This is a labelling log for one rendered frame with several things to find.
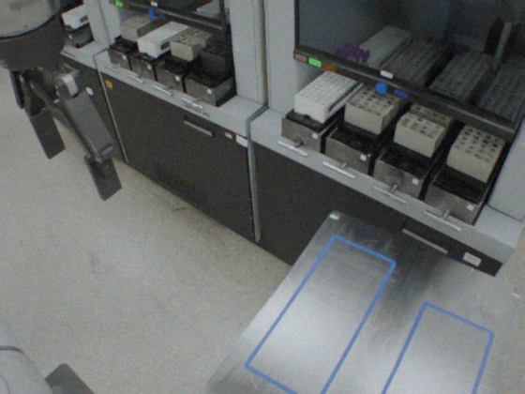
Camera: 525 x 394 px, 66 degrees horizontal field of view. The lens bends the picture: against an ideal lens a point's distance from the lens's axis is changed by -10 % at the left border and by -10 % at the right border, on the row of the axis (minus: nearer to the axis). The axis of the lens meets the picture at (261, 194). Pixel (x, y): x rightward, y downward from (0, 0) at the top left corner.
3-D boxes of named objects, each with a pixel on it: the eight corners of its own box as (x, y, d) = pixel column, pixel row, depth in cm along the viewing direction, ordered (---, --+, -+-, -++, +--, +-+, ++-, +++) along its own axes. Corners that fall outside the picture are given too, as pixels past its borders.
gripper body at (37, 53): (-29, 28, 41) (7, 100, 47) (6, 45, 37) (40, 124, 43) (33, 1, 45) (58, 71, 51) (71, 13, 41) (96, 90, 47)
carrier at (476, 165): (488, 178, 103) (496, 160, 99) (486, 183, 102) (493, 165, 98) (447, 159, 109) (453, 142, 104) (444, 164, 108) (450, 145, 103)
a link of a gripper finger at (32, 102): (26, 83, 44) (19, 73, 44) (24, 121, 54) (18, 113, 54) (55, 67, 47) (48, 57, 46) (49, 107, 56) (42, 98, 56)
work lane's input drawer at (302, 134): (382, 51, 167) (385, 30, 161) (414, 61, 161) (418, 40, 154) (272, 143, 129) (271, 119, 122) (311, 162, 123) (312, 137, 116)
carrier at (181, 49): (198, 60, 150) (195, 45, 145) (193, 62, 148) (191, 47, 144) (175, 53, 155) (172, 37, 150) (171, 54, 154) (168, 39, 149)
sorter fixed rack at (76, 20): (115, 3, 200) (112, -9, 196) (128, 6, 196) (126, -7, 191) (65, 26, 185) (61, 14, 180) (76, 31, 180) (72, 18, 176)
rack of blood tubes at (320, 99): (344, 72, 143) (346, 55, 139) (370, 82, 138) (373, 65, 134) (292, 113, 127) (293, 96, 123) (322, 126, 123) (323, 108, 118)
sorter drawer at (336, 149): (418, 62, 160) (422, 41, 154) (451, 74, 154) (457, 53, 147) (316, 164, 122) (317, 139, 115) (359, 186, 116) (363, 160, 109)
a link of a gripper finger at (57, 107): (57, 68, 46) (59, 62, 45) (113, 146, 49) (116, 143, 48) (28, 83, 44) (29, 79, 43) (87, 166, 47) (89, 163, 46)
